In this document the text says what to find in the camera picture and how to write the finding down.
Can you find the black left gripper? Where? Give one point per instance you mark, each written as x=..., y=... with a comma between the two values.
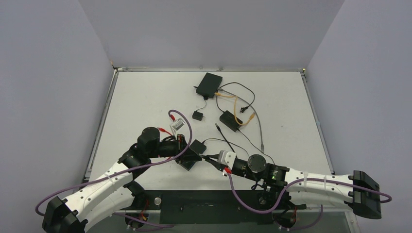
x=188, y=156

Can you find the small black labelled switch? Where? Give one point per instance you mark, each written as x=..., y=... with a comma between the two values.
x=197, y=147

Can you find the large black network switch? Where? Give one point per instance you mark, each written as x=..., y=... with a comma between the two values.
x=209, y=85

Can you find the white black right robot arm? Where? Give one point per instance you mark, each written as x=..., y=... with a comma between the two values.
x=283, y=186

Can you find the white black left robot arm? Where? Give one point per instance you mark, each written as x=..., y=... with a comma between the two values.
x=116, y=189

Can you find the black power adapter brick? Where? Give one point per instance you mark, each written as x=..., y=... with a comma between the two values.
x=228, y=119

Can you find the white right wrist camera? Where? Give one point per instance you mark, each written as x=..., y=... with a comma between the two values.
x=227, y=158

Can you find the small black wall adapter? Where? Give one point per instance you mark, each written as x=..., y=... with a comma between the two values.
x=197, y=116

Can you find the black mounting base plate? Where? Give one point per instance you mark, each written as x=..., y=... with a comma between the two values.
x=202, y=207

